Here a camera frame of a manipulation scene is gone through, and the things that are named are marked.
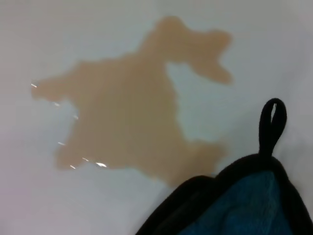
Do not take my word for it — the blue rag with black trim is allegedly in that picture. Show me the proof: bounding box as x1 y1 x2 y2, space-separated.
135 97 313 235

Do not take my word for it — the brown water stain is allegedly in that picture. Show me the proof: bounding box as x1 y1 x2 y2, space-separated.
31 16 234 189

